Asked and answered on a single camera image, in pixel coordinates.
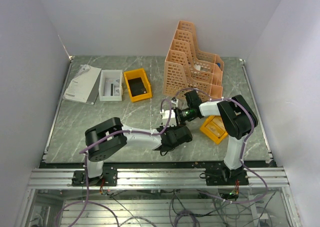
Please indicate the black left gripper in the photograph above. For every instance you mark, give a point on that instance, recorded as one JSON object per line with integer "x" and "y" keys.
{"x": 174, "y": 128}

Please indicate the peach plastic file organizer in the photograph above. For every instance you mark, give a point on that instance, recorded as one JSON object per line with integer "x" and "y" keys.
{"x": 186, "y": 66}

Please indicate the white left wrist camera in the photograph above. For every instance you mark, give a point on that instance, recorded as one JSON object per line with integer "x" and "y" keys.
{"x": 168, "y": 117}

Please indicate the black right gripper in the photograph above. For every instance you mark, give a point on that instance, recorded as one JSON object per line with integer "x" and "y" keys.
{"x": 183, "y": 123}

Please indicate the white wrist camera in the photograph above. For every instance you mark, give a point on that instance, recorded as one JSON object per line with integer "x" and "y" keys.
{"x": 168, "y": 117}
{"x": 175, "y": 103}

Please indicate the yellow bin with black item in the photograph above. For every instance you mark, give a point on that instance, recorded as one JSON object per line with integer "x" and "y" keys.
{"x": 138, "y": 85}

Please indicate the aluminium frame rail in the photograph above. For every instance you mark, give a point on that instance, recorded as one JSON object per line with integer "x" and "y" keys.
{"x": 155, "y": 179}

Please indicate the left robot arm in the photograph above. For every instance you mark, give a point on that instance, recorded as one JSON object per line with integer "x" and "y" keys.
{"x": 107, "y": 138}

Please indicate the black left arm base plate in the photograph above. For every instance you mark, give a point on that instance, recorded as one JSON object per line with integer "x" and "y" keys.
{"x": 108, "y": 178}

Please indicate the white plastic box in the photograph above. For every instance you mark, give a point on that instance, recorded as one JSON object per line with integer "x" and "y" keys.
{"x": 111, "y": 86}

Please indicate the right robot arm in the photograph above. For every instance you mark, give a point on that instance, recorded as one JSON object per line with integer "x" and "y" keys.
{"x": 238, "y": 119}

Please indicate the yellow bin with boxes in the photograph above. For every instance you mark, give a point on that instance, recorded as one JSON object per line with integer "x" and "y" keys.
{"x": 214, "y": 128}

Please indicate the white paper booklet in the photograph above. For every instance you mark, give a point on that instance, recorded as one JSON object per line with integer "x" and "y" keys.
{"x": 84, "y": 87}

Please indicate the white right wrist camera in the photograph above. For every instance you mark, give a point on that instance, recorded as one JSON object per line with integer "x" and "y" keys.
{"x": 175, "y": 103}

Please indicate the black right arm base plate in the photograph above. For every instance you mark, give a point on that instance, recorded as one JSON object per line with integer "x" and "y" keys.
{"x": 220, "y": 175}

